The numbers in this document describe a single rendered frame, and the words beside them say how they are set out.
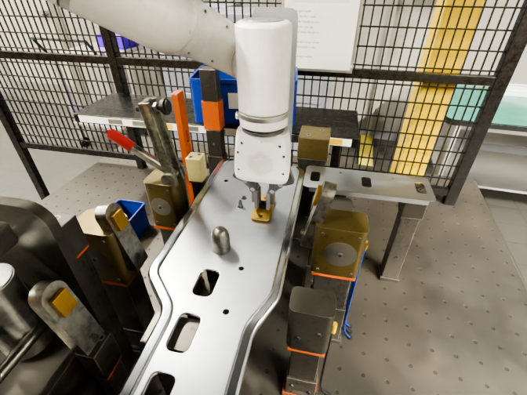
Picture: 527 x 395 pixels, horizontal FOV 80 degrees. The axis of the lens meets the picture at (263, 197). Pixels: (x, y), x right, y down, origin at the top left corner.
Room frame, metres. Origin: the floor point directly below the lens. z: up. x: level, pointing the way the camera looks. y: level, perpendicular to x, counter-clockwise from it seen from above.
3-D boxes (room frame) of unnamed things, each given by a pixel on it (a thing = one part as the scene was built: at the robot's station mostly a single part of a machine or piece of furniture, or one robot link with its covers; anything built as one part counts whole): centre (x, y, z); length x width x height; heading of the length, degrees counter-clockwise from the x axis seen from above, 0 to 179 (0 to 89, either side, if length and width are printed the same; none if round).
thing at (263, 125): (0.52, 0.00, 1.20); 0.09 x 0.08 x 0.03; 78
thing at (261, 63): (0.52, 0.00, 1.28); 0.09 x 0.08 x 0.13; 20
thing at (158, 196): (0.56, 0.22, 0.87); 0.10 x 0.07 x 0.35; 78
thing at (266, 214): (0.52, 0.00, 1.01); 0.08 x 0.04 x 0.01; 168
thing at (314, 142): (0.77, -0.14, 0.88); 0.08 x 0.08 x 0.36; 78
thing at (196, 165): (0.63, 0.15, 0.88); 0.04 x 0.04 x 0.37; 78
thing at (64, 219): (0.34, 0.31, 0.91); 0.07 x 0.05 x 0.42; 78
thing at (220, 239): (0.40, 0.08, 1.02); 0.03 x 0.03 x 0.07
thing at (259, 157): (0.52, 0.00, 1.14); 0.10 x 0.07 x 0.11; 78
